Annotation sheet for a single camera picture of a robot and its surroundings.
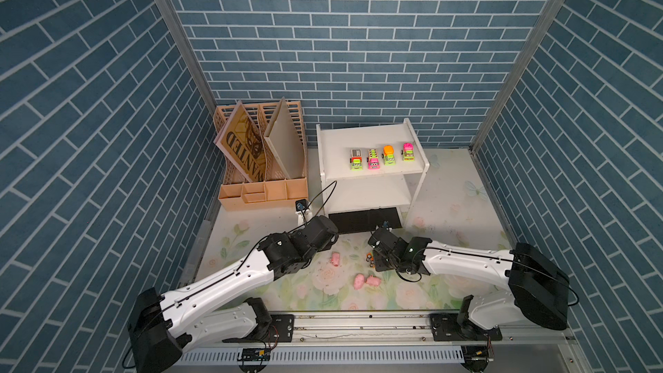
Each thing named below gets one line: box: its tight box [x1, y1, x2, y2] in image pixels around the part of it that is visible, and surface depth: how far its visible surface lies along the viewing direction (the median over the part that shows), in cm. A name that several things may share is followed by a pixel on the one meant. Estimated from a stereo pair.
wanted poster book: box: [213, 101, 267, 184], surface depth 95 cm
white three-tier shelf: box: [315, 118, 430, 234], surface depth 76 cm
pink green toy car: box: [400, 142, 416, 163], surface depth 72 cm
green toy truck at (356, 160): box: [349, 148, 364, 171], surface depth 69 cm
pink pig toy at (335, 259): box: [330, 251, 341, 267], surface depth 87 cm
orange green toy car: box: [381, 145, 397, 167], surface depth 71 cm
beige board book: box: [264, 96, 306, 180], surface depth 101 cm
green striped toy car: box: [366, 148, 381, 171], surface depth 69 cm
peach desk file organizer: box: [213, 101, 309, 212], surface depth 99 cm
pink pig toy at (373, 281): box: [366, 274, 382, 287], surface depth 82 cm
